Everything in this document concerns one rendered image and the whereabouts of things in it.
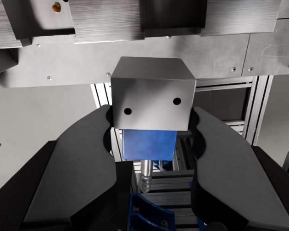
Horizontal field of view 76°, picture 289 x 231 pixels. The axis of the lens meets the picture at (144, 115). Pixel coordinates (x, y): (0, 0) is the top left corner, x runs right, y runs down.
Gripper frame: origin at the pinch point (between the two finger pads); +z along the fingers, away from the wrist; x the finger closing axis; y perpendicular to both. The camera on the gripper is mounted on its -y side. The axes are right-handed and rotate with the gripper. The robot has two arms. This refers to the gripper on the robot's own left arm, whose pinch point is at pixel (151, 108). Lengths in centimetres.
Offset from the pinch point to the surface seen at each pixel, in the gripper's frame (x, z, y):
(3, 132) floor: -100, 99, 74
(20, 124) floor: -85, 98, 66
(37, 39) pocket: -10.6, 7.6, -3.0
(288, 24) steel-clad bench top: 17.1, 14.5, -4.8
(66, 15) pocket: -8.0, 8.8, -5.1
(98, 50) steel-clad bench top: -6.8, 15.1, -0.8
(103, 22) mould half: -4.0, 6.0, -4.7
